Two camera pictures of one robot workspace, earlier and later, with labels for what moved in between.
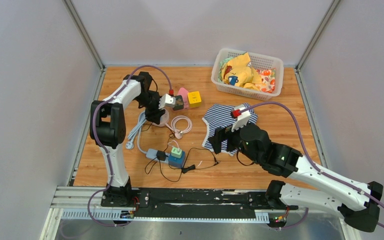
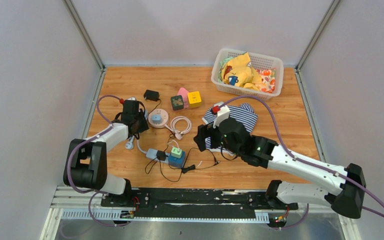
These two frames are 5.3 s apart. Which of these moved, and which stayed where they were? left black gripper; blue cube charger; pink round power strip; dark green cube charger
Moved: left black gripper
Stayed: pink round power strip; blue cube charger; dark green cube charger
